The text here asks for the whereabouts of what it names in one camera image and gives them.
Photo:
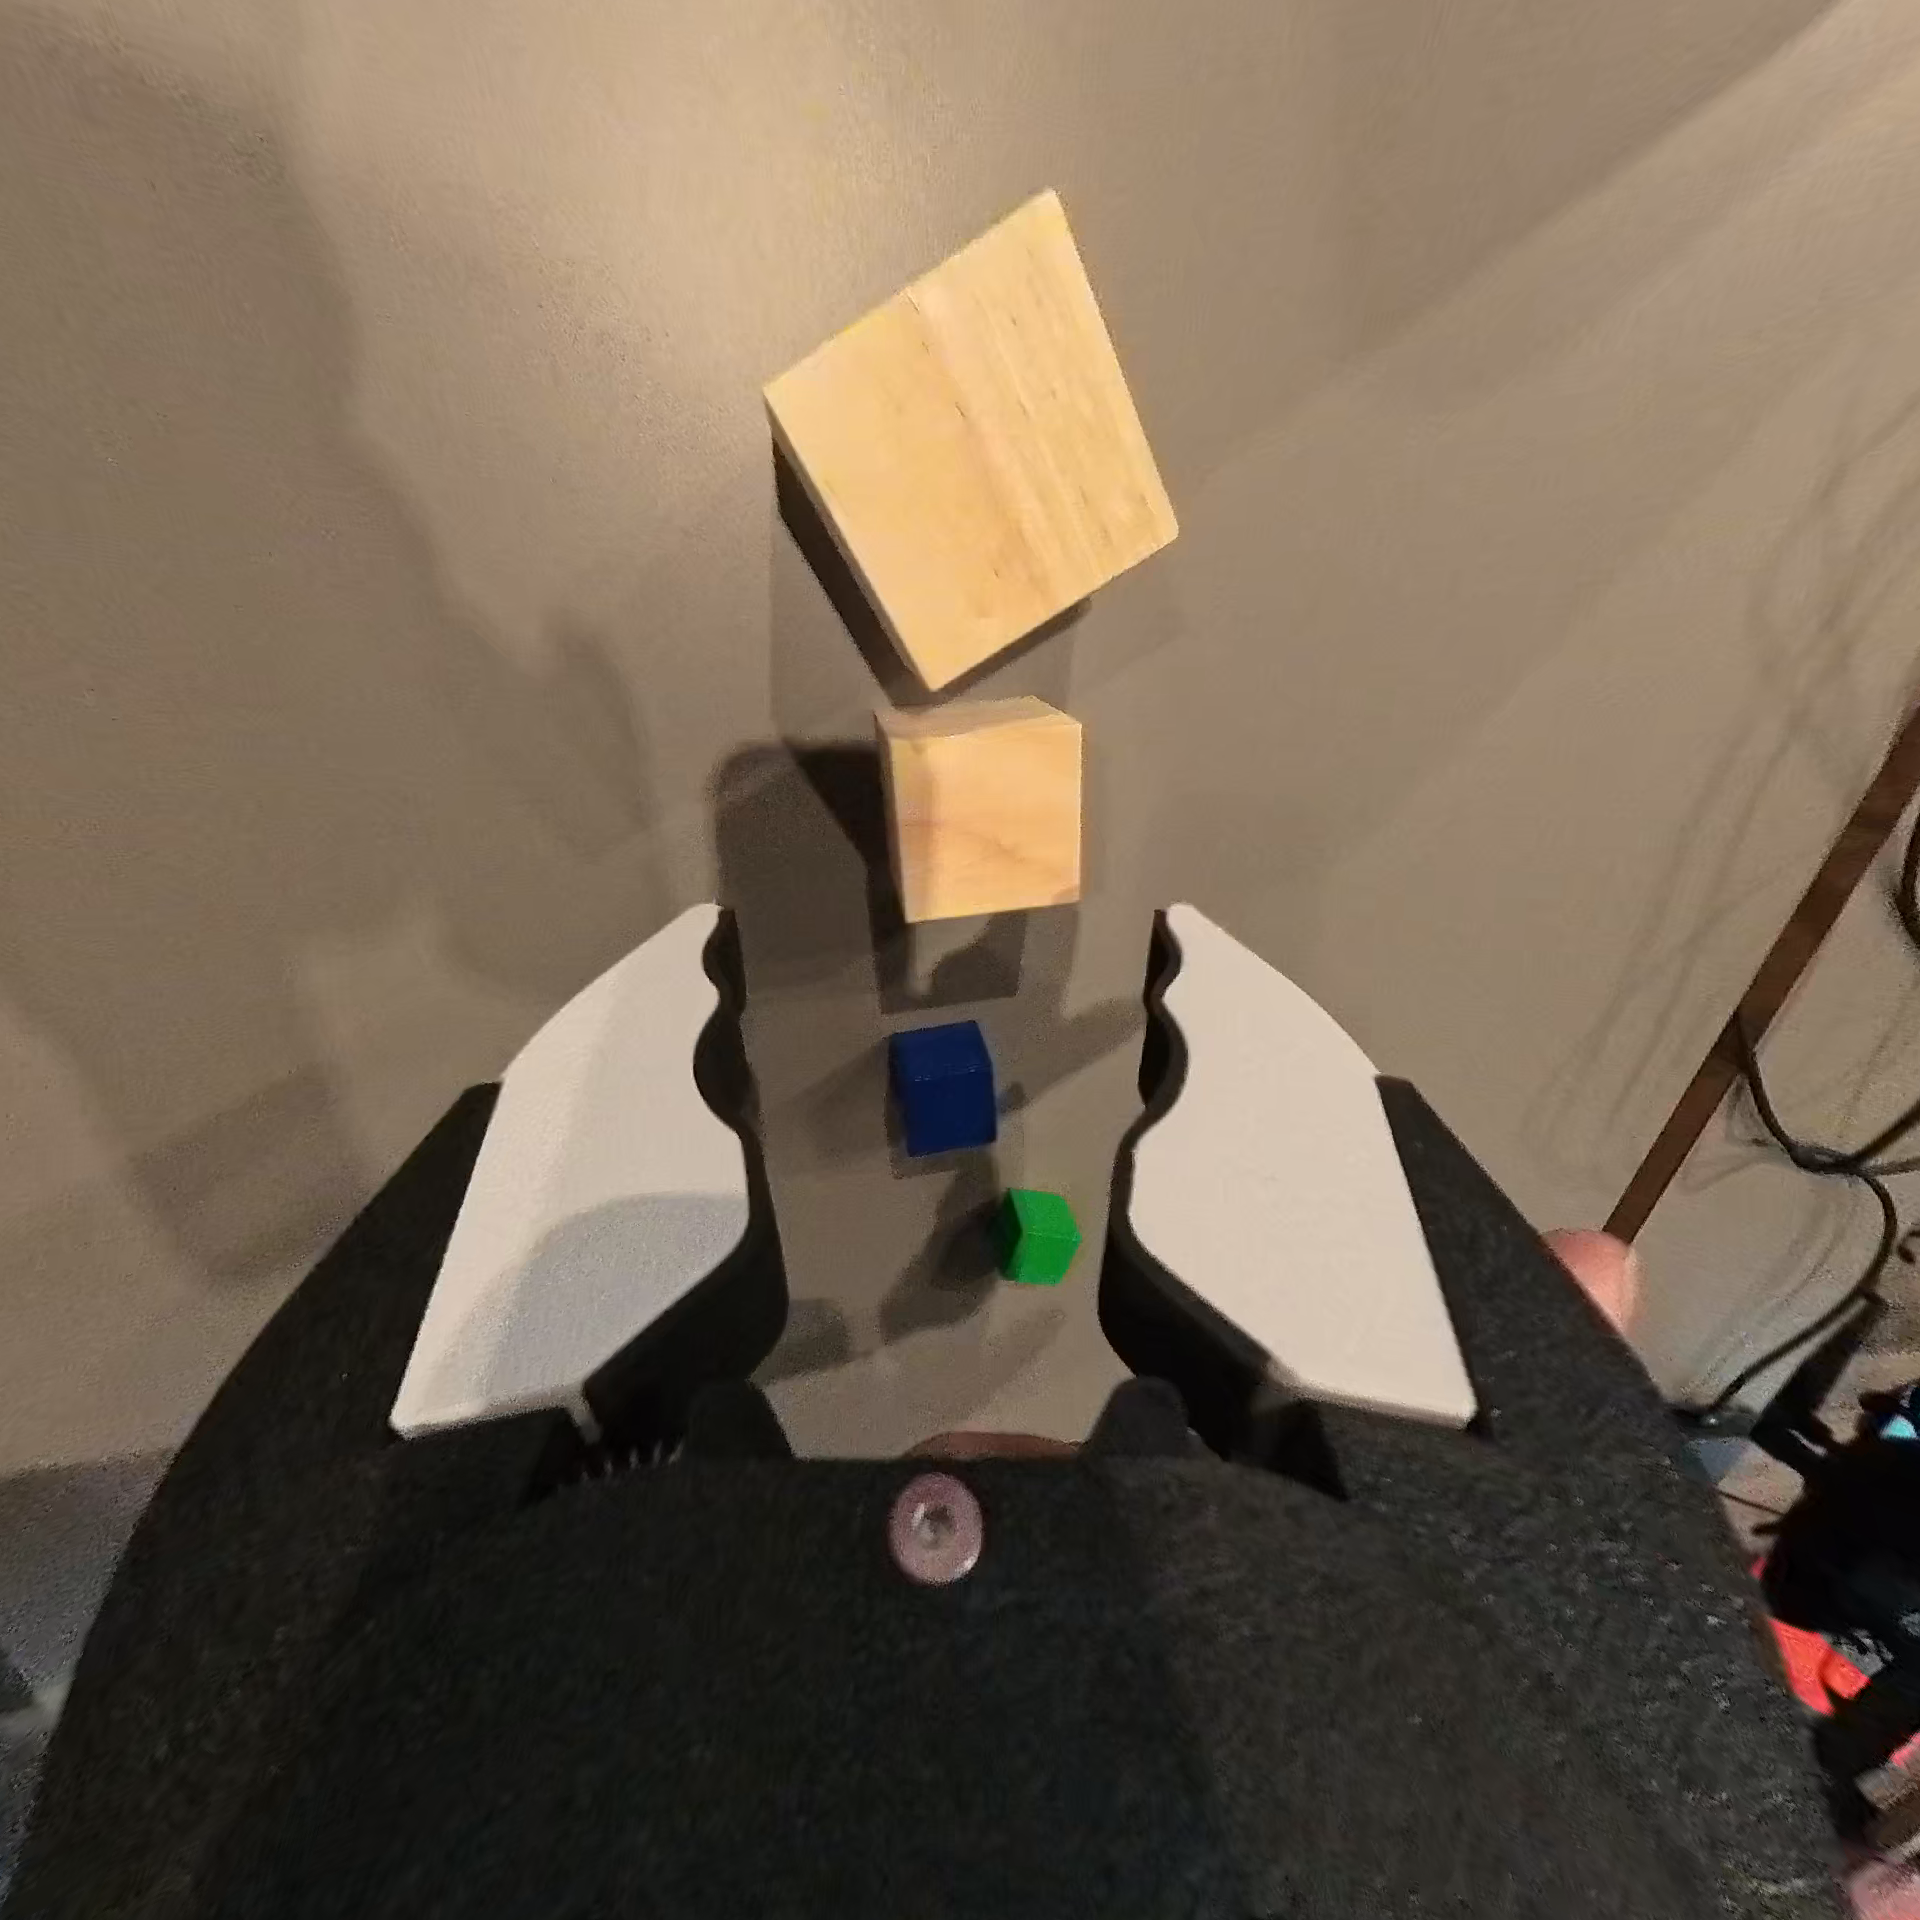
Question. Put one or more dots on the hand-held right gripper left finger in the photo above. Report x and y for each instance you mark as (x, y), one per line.
(585, 1202)

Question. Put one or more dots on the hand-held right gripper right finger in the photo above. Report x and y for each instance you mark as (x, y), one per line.
(1289, 1202)

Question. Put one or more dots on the green cube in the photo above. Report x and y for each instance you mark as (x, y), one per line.
(1037, 1238)

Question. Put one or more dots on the person's right hand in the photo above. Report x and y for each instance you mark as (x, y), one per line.
(1594, 1271)

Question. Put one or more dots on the blue cube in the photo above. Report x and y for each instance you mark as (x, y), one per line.
(942, 1090)

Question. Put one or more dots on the small wooden block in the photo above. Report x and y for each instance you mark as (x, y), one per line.
(982, 820)

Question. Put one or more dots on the red plastic item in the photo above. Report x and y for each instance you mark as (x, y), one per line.
(1828, 1666)

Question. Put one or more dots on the large wooden block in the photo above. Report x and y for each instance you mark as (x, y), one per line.
(974, 452)

